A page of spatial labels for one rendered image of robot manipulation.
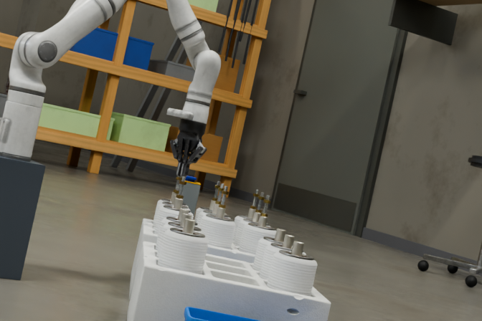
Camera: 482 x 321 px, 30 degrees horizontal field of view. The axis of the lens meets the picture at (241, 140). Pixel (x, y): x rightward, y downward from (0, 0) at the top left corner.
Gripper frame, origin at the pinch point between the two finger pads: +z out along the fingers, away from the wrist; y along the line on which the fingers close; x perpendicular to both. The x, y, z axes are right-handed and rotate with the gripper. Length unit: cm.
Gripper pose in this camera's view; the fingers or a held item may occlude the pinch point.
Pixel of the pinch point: (182, 170)
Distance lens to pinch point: 255.6
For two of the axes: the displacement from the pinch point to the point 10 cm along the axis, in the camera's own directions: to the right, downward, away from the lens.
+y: -7.5, -1.6, 6.4
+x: -6.2, -1.5, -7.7
